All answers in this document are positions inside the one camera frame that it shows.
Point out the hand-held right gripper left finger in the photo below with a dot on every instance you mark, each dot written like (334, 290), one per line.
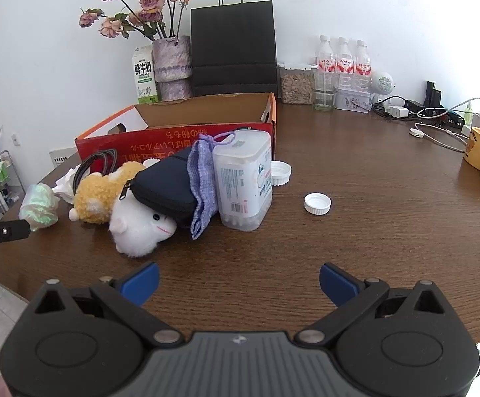
(144, 281)

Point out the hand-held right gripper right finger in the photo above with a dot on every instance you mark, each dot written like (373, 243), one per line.
(335, 283)

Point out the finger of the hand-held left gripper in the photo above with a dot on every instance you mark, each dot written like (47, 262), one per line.
(4, 231)

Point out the iridescent plastic packet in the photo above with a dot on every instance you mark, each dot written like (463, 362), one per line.
(37, 206)

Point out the yellow white plush toy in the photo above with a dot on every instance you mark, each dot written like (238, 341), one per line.
(140, 227)

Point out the white tissue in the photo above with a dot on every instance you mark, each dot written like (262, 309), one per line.
(64, 184)

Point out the small white plastic lid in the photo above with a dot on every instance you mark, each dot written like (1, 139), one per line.
(317, 202)

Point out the navy zipper pouch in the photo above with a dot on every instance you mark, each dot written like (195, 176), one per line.
(161, 190)

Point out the wide white plastic lid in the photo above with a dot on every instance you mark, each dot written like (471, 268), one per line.
(282, 169)

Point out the orange red cardboard box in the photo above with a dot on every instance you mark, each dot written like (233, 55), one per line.
(161, 136)

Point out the white plug charger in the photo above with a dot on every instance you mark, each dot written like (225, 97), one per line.
(397, 111)

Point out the white printed tin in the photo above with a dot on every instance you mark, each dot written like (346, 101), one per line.
(351, 100)

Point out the empty drinking glass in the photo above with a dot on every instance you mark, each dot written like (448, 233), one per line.
(323, 99)

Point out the clear seed jar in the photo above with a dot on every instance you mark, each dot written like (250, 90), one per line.
(295, 87)

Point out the white round speaker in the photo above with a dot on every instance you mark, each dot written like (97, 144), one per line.
(382, 82)

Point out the white green milk carton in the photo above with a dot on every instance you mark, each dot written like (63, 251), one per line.
(142, 74)

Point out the black upright device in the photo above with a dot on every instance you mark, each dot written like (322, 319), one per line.
(433, 95)

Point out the small green spray bottle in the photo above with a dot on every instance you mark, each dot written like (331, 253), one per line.
(468, 111)

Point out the purple mottled vase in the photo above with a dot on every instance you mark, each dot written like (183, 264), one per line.
(171, 62)

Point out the red label water bottle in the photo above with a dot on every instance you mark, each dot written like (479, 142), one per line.
(362, 64)
(344, 60)
(325, 56)

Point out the black paper bag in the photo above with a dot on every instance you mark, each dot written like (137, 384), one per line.
(233, 45)

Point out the dried pink roses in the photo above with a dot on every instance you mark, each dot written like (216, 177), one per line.
(149, 2)

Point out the white wall vent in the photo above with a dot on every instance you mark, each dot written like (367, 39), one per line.
(62, 157)

